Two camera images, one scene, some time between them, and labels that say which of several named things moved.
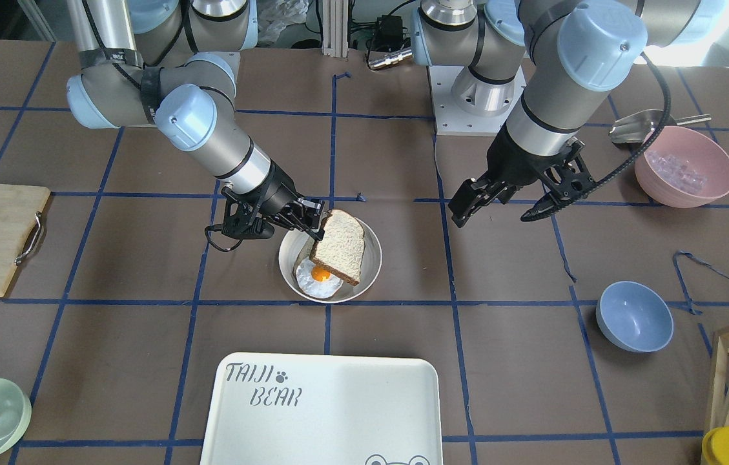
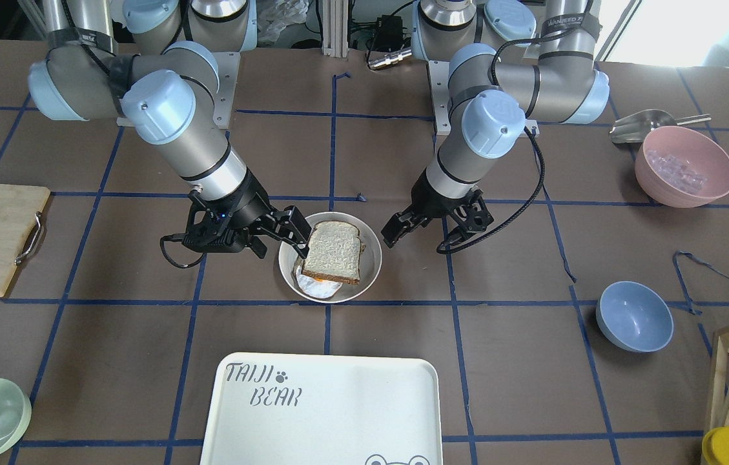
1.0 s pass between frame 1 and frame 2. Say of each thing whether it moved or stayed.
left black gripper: moved
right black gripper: moved
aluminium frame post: stayed
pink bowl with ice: stayed
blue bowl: stayed
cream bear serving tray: stayed
